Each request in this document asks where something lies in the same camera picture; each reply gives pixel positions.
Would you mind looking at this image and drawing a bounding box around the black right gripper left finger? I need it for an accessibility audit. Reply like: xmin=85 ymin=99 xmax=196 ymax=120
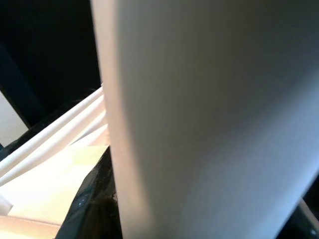
xmin=57 ymin=145 xmax=124 ymax=239

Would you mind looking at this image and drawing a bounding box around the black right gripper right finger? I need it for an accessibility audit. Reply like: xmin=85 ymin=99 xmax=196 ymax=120
xmin=290 ymin=214 xmax=319 ymax=239

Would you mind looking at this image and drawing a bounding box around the white plastic children table top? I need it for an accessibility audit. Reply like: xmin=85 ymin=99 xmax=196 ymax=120
xmin=0 ymin=86 xmax=112 ymax=239

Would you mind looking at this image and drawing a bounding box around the white plastic table leg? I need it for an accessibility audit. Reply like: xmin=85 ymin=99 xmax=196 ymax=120
xmin=90 ymin=0 xmax=319 ymax=239

